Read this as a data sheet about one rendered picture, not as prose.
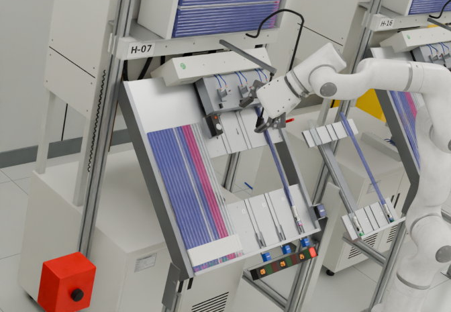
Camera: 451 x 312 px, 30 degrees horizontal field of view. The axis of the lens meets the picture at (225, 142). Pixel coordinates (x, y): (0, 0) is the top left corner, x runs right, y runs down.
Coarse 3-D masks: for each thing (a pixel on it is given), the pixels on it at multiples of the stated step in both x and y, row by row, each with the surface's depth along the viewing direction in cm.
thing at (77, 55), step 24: (72, 0) 304; (96, 0) 294; (72, 24) 306; (96, 24) 296; (48, 48) 320; (72, 48) 309; (96, 48) 298; (48, 72) 323; (72, 72) 311; (96, 72) 301; (48, 96) 327; (72, 96) 314; (96, 96) 305; (48, 120) 332; (48, 144) 338
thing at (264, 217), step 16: (272, 192) 321; (240, 208) 308; (256, 208) 313; (272, 208) 319; (288, 208) 324; (304, 208) 330; (176, 224) 287; (240, 224) 306; (256, 224) 311; (272, 224) 316; (288, 224) 321; (304, 224) 327; (240, 240) 303; (256, 240) 308; (272, 240) 313
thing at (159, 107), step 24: (144, 96) 296; (168, 96) 303; (192, 96) 311; (144, 120) 293; (168, 120) 300; (192, 120) 307; (240, 120) 323; (264, 120) 331; (216, 144) 311; (240, 144) 319; (264, 144) 327
